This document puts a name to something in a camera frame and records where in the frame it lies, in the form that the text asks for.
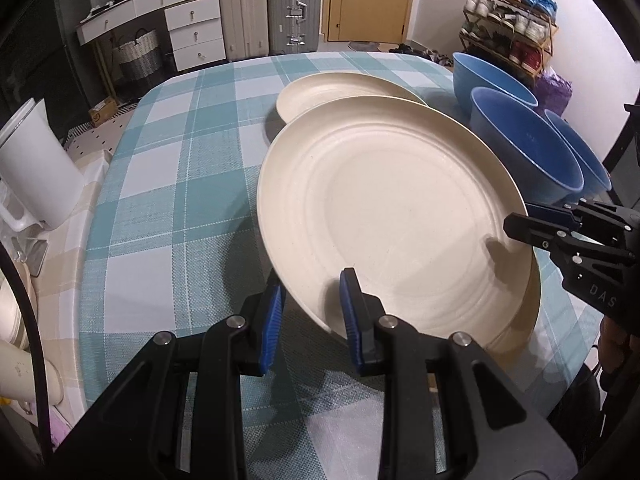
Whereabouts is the blue bowl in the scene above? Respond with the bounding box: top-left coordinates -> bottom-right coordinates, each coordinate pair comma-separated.
544,110 -> 612,198
452,52 -> 538,115
470,87 -> 585,205

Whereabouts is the large cream plate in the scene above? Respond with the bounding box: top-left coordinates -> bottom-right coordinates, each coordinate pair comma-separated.
257,96 -> 541,366

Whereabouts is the small cream plate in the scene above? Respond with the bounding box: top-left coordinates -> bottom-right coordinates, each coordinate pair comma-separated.
276,72 -> 425,124

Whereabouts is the purple bag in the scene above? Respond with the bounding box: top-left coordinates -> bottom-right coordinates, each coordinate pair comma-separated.
533,68 -> 573,116

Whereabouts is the teal plaid tablecloth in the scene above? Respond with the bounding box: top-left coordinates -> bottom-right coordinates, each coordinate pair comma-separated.
78,51 -> 606,480

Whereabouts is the wooden shoe rack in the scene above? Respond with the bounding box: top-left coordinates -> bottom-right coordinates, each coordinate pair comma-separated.
459,0 -> 558,87

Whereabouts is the white kettle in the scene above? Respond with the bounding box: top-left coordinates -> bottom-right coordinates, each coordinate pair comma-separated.
0,99 -> 85,232

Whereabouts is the woven laundry basket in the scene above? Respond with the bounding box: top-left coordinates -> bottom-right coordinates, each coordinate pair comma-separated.
112,28 -> 163,81

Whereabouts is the silver suitcase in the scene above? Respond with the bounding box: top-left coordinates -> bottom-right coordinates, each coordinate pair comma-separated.
267,0 -> 321,55

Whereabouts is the white drawer desk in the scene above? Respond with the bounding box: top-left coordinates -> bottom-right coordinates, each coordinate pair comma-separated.
77,0 -> 227,72

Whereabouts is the beige suitcase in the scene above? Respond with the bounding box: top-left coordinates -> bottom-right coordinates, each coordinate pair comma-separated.
220,0 -> 269,62

